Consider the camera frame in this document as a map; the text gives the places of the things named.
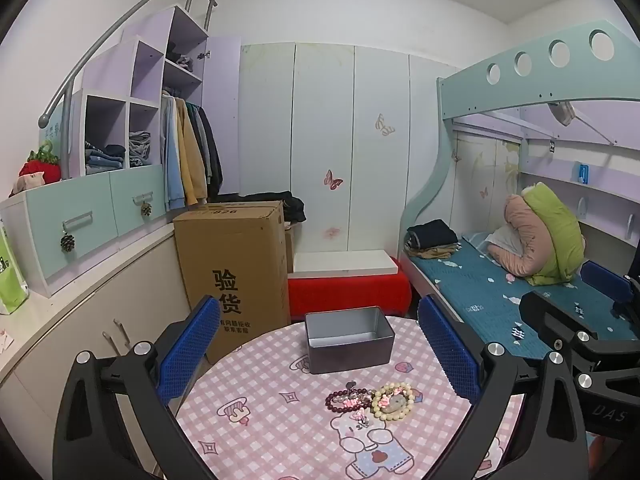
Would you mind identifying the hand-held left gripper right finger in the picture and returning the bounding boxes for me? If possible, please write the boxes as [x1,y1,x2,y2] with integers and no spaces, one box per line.
[416,294,591,480]

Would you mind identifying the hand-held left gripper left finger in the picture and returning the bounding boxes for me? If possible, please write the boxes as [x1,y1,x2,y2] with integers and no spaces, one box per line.
[55,294,223,480]

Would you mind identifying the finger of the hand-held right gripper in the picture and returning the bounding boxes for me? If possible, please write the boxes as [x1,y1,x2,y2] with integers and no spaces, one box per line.
[518,290,601,361]
[580,259,640,321]

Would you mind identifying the cream bead bracelet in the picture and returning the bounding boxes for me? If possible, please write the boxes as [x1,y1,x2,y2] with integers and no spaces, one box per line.
[371,381,417,421]

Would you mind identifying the grey metal tin box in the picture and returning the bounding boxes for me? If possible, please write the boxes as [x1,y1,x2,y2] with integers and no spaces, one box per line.
[304,306,396,376]

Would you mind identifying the dark red bead bracelet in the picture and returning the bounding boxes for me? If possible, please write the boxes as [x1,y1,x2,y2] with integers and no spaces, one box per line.
[325,382,373,413]

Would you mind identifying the green quilt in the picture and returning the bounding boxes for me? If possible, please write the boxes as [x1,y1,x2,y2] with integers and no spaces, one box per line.
[520,182,587,286]

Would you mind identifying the blue printed bed sheet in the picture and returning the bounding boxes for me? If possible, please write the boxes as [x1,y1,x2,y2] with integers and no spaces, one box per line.
[411,232,626,356]

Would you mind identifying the white pillow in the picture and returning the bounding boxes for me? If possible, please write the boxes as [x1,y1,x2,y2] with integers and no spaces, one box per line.
[487,225,526,261]

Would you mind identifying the pink quilt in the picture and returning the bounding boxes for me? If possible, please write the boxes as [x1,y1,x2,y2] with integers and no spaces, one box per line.
[487,194,551,278]

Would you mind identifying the pink checked tablecloth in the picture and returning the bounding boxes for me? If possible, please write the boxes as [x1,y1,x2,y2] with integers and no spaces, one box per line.
[175,317,526,480]

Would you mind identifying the beige cabinet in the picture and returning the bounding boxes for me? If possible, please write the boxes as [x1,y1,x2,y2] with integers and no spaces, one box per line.
[0,220,211,480]

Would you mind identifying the tan folded garment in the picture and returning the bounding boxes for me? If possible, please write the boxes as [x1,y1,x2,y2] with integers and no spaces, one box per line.
[405,242,462,261]

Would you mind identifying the large cardboard box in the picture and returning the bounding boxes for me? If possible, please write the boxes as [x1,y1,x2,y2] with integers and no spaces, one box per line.
[173,201,292,365]

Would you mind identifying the red bench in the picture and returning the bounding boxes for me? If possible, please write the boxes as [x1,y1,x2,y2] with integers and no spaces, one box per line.
[287,257,413,320]

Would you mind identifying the dark folded garment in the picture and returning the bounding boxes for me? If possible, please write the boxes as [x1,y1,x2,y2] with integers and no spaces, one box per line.
[406,219,460,249]

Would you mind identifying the white board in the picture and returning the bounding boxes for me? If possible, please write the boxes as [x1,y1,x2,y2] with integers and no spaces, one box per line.
[292,250,400,277]

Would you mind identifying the teal drawer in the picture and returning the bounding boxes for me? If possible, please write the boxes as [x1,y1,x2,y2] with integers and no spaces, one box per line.
[22,177,118,286]
[110,162,168,238]

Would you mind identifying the dark clothes pile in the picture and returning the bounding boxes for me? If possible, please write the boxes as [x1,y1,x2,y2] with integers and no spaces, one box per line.
[240,191,307,225]

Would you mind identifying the green bag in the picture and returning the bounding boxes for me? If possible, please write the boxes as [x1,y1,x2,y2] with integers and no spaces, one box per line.
[0,225,30,316]

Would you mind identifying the tan hanging jacket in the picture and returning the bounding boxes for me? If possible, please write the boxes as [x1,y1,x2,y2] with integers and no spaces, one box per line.
[175,100,208,206]

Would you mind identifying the light blue hanging shirt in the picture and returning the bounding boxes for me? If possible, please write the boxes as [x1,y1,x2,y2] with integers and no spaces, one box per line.
[161,96,187,211]

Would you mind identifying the dark hanging jackets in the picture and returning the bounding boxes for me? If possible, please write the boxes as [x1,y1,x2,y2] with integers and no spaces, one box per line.
[192,102,223,200]

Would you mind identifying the folded grey clothes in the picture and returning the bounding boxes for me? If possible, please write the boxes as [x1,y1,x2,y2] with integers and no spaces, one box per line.
[129,131,152,167]

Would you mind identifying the folded blue jeans stack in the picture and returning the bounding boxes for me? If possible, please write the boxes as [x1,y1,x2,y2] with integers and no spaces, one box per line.
[84,141,127,176]

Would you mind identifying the pink plush toy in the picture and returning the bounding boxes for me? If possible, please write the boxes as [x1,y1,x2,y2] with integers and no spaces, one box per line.
[11,172,46,195]

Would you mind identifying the strawberry plush toy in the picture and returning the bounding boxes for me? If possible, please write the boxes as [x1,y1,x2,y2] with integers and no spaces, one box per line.
[19,141,62,183]

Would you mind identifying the white wardrobe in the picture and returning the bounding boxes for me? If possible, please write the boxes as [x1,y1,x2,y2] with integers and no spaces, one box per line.
[239,42,461,261]

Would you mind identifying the purple shelving unit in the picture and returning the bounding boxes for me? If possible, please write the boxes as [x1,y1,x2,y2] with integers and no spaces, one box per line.
[67,6,242,198]

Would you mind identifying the grey clothes on shelf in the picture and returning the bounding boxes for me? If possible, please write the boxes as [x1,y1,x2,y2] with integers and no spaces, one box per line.
[166,42,196,73]

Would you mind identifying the grey metal handrail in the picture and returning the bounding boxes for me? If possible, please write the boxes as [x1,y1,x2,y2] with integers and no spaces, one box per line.
[39,0,217,131]

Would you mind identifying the teal bunk bed frame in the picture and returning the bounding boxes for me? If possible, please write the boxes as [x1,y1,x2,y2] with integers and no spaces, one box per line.
[400,20,640,321]

